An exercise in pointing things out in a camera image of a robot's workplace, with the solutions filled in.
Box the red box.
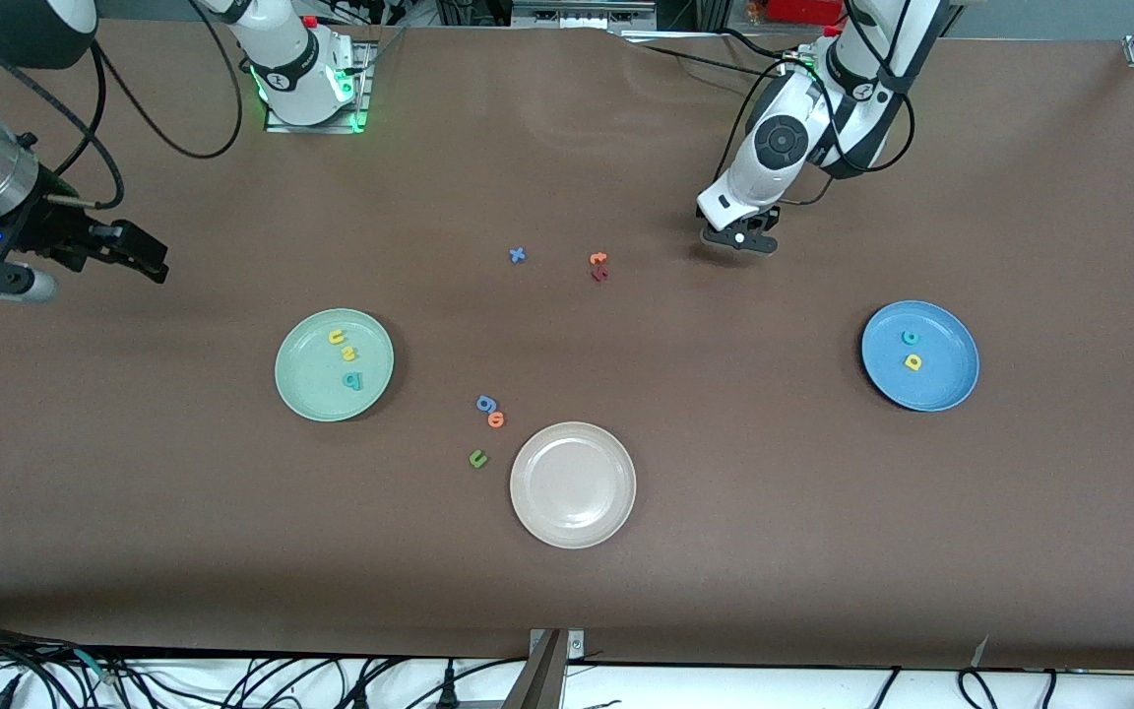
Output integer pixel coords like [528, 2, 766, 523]
[764, 0, 844, 26]

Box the green plate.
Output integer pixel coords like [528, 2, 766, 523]
[275, 308, 396, 423]

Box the blue plate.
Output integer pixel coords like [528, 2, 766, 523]
[860, 300, 980, 413]

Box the grey power strip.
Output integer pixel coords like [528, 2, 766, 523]
[511, 0, 659, 31]

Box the beige plate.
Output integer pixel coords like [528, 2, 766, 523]
[510, 421, 638, 549]

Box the brown table cover sheet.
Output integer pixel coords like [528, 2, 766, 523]
[0, 18, 1134, 673]

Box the black gripper plug cable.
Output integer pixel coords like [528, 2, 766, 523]
[0, 30, 127, 210]

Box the black looping arm cable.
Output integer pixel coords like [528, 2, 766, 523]
[94, 0, 245, 161]

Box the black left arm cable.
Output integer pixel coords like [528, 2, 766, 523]
[724, 0, 917, 208]

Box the black base power cable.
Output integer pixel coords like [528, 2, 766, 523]
[641, 39, 785, 85]

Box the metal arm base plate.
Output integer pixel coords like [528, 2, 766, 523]
[264, 39, 373, 134]

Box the metal table bracket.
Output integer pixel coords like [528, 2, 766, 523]
[503, 628, 588, 709]

